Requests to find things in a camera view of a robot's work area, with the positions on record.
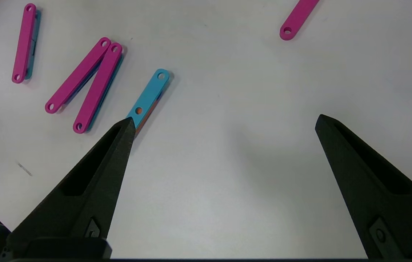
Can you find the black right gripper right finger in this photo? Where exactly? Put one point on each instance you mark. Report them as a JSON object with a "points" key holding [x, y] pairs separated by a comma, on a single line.
{"points": [[387, 207]]}

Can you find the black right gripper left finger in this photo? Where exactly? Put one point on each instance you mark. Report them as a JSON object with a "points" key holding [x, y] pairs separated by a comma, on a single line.
{"points": [[78, 211]]}

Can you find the blue bar with orange hole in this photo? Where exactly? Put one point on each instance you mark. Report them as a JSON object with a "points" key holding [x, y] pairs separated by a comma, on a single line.
{"points": [[151, 91]]}

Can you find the pink bar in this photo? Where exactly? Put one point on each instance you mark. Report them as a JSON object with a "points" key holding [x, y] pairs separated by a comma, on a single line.
{"points": [[78, 74], [24, 43], [98, 87], [298, 18]]}

